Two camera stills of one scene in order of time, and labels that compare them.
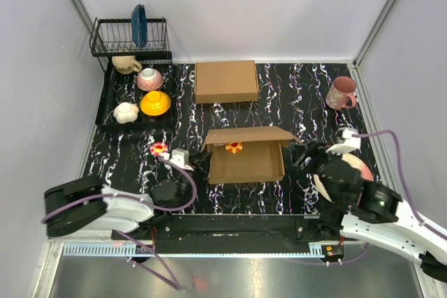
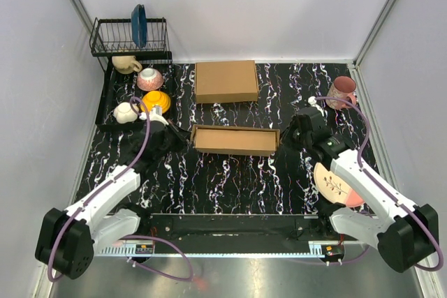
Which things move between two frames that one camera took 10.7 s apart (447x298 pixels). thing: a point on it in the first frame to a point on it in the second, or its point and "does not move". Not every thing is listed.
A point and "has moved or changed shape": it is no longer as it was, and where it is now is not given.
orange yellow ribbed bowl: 155,103 does not move
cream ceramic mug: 126,64 does not move
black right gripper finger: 302,155 to 292,134
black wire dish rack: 137,89 does not move
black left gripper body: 186,188 to 171,144
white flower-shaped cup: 126,112 does not move
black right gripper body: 318,165 to 304,142
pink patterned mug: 340,93 does not move
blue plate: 139,26 does not move
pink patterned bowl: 149,79 does not move
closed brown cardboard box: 226,82 does not move
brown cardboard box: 260,159 has moved or changed shape
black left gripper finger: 200,162 to 181,135
